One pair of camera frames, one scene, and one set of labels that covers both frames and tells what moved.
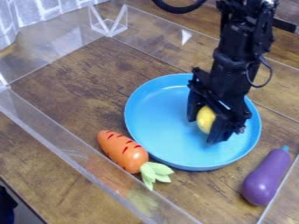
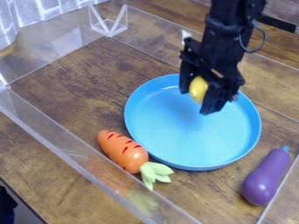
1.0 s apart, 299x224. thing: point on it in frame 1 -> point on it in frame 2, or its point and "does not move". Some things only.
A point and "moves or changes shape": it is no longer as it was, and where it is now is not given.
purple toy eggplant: [260, 183] does not move
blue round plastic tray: [155, 114] does not move
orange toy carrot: [131, 157] does not move
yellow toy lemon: [205, 118] moves or changes shape
